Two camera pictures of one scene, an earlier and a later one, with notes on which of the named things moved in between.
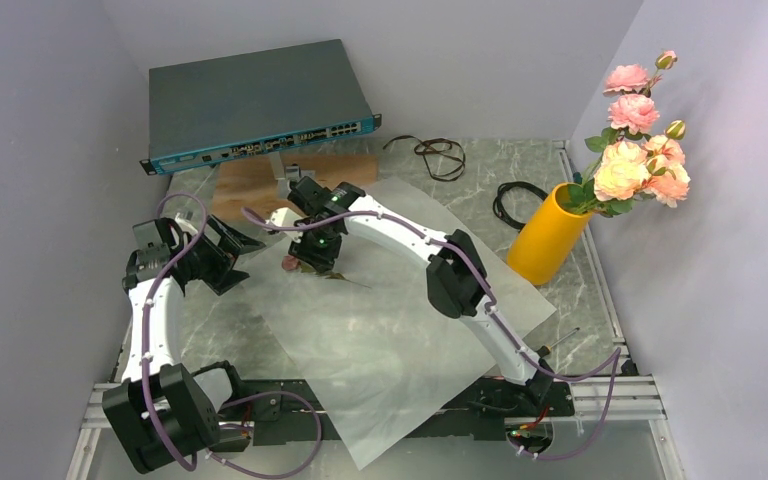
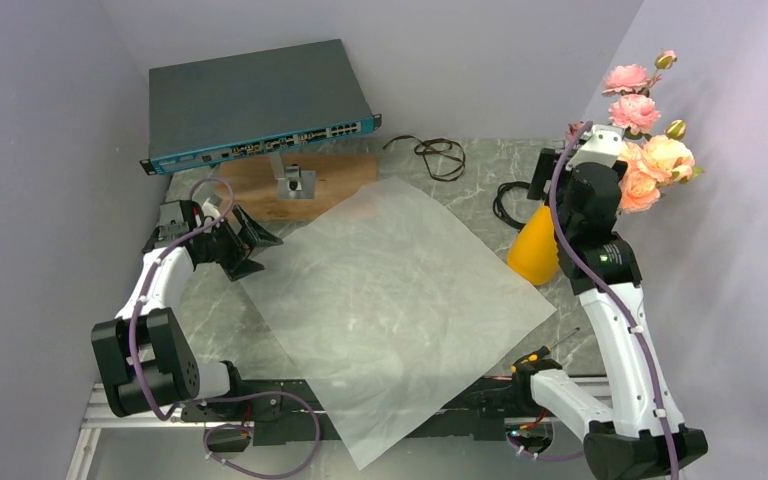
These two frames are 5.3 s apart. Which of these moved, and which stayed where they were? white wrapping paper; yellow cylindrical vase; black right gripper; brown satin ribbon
Moved: black right gripper
Stayed: brown satin ribbon; yellow cylindrical vase; white wrapping paper
